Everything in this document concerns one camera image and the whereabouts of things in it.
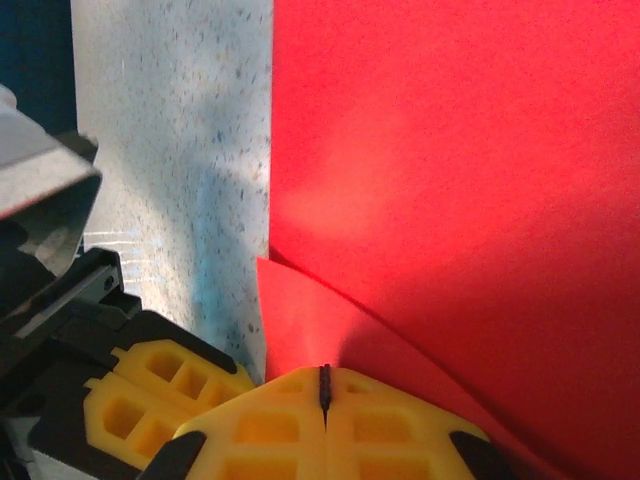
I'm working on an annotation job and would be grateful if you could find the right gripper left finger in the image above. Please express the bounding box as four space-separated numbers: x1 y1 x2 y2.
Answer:
144 367 326 480

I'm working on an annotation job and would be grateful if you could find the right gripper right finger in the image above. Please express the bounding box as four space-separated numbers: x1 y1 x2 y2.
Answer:
324 367 516 480

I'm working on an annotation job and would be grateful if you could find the red cloth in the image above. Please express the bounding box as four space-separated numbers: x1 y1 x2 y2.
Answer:
256 0 640 480

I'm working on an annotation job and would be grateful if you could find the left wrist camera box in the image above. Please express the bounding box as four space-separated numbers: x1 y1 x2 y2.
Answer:
0 84 104 281

